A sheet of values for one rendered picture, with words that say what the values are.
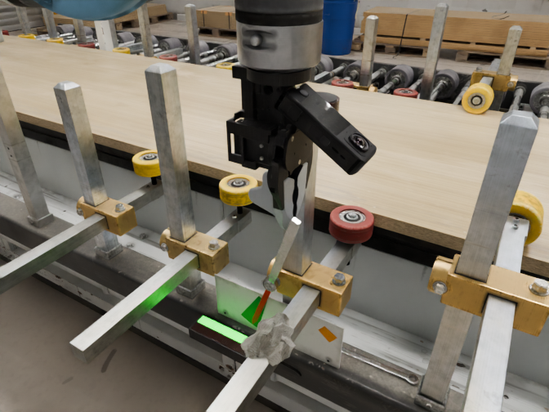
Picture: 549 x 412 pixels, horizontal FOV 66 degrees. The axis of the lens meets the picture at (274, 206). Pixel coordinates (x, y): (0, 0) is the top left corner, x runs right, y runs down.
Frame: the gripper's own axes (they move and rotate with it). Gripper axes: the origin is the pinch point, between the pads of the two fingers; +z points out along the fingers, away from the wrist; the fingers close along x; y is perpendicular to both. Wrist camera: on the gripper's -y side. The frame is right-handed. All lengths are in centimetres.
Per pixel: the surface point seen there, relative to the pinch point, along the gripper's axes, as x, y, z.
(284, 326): 5.4, -2.3, 13.5
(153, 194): -19, 47, 19
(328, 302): -4.9, -4.4, 16.6
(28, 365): 0, 108, 102
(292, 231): 1.0, -0.8, 0.7
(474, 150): -65, -16, 11
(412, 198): -34.1, -9.1, 11.2
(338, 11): -540, 217, 47
